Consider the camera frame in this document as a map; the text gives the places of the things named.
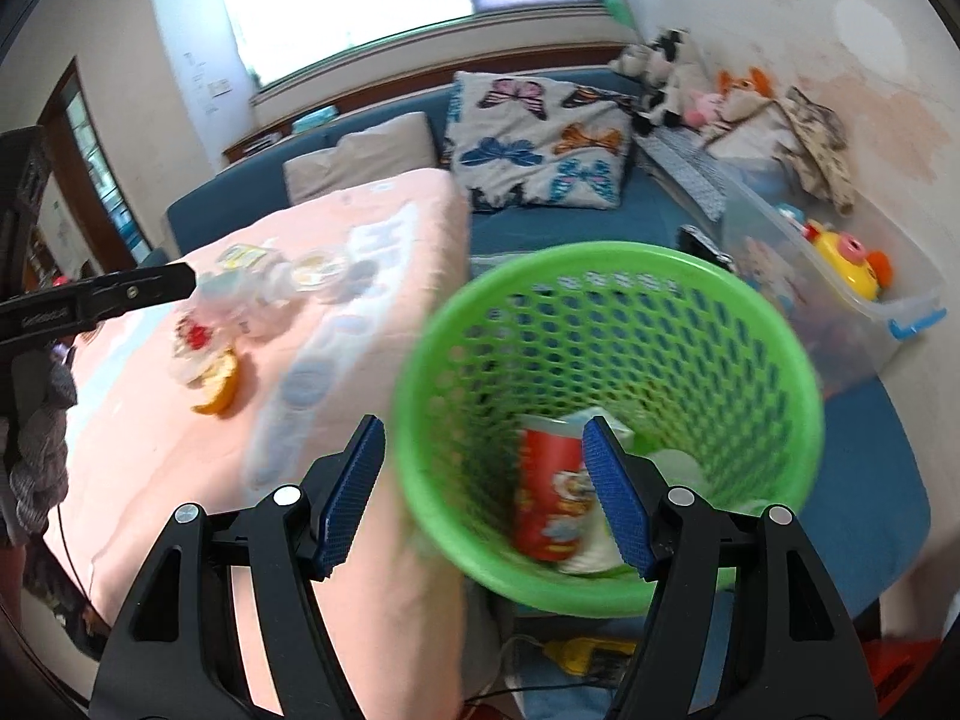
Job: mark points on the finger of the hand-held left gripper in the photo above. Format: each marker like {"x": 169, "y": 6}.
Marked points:
{"x": 112, "y": 296}

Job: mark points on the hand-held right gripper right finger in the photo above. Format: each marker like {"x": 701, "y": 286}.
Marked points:
{"x": 615, "y": 495}

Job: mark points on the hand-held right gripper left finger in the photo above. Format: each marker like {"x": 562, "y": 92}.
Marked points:
{"x": 349, "y": 495}

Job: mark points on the translucent plastic jar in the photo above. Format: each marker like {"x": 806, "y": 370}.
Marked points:
{"x": 675, "y": 469}

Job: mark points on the red printed plastic cup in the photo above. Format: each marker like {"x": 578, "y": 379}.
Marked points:
{"x": 547, "y": 480}

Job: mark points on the clear plastic bag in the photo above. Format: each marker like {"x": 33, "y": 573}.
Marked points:
{"x": 240, "y": 300}

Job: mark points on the green white drink carton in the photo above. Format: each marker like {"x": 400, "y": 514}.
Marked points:
{"x": 240, "y": 256}

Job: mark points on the yellow snack wrapper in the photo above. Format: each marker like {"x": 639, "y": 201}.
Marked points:
{"x": 217, "y": 386}

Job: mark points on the green plastic basket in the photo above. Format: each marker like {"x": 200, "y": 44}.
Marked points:
{"x": 675, "y": 360}

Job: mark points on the person's left forearm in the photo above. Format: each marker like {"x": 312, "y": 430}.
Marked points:
{"x": 37, "y": 450}

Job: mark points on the dark wooden doorway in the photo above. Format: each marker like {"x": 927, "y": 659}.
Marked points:
{"x": 64, "y": 135}

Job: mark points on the yellow tool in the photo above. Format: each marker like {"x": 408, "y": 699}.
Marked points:
{"x": 585, "y": 656}

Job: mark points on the stack of books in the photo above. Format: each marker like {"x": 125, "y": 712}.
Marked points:
{"x": 262, "y": 142}

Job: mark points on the black device on sofa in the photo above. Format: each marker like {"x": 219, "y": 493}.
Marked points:
{"x": 705, "y": 247}

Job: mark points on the teal tissue pack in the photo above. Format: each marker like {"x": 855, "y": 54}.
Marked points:
{"x": 315, "y": 120}

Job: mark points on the beige pillow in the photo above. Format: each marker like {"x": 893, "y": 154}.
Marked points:
{"x": 360, "y": 157}

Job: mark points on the black white patterned cushion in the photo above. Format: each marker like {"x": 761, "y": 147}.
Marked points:
{"x": 686, "y": 172}

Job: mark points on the yellow duck toy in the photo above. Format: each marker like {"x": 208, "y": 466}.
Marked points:
{"x": 847, "y": 259}

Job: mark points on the clear plastic storage box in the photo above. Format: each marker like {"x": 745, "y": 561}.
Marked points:
{"x": 907, "y": 315}

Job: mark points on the red plastic crate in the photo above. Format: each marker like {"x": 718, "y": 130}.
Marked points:
{"x": 915, "y": 682}

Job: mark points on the large butterfly print pillow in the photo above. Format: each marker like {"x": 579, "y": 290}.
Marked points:
{"x": 540, "y": 142}

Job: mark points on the white fabric bag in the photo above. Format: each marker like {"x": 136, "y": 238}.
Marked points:
{"x": 750, "y": 139}

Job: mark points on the pink plush toy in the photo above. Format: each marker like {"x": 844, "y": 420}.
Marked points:
{"x": 703, "y": 109}

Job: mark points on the patterned beige cloth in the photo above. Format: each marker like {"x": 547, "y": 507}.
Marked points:
{"x": 817, "y": 142}

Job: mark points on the black white cow plush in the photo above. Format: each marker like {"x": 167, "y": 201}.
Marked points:
{"x": 671, "y": 75}

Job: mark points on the orange fox plush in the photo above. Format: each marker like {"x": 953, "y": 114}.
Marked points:
{"x": 742, "y": 90}

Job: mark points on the grey plush toy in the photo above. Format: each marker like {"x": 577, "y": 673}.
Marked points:
{"x": 630, "y": 60}

